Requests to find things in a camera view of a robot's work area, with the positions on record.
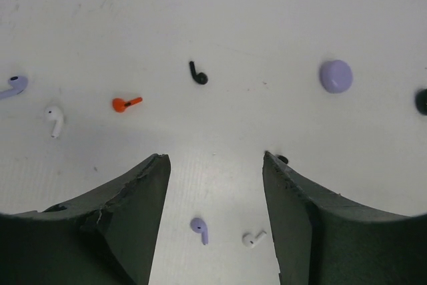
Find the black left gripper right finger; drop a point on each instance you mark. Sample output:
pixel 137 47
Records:
pixel 321 237

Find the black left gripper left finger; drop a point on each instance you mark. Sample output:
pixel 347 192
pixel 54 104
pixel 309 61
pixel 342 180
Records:
pixel 105 236

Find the orange earbud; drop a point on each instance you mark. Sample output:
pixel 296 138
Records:
pixel 119 105

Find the purple earbud charging case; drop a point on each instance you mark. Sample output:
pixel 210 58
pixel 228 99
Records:
pixel 336 76

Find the black earbud charging case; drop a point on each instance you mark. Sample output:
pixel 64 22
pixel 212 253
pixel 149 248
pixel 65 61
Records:
pixel 421 101

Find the white earbud near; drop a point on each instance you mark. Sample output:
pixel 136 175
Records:
pixel 250 240

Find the white earbud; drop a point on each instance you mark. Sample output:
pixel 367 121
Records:
pixel 250 240
pixel 55 114

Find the black earbud near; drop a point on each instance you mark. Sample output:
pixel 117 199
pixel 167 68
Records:
pixel 283 159

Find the black earbud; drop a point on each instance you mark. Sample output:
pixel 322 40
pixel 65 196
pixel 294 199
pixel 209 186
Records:
pixel 283 159
pixel 200 78

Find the purple earbud near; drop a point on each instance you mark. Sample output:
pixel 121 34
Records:
pixel 199 226

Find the purple earbud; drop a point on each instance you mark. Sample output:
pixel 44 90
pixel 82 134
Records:
pixel 18 85
pixel 199 226

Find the white earbud far left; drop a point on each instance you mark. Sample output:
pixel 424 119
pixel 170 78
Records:
pixel 55 114

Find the purple earbud far left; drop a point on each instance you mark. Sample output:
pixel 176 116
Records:
pixel 18 85

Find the black earbud far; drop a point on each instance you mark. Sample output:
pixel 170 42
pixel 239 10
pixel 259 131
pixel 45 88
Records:
pixel 200 78

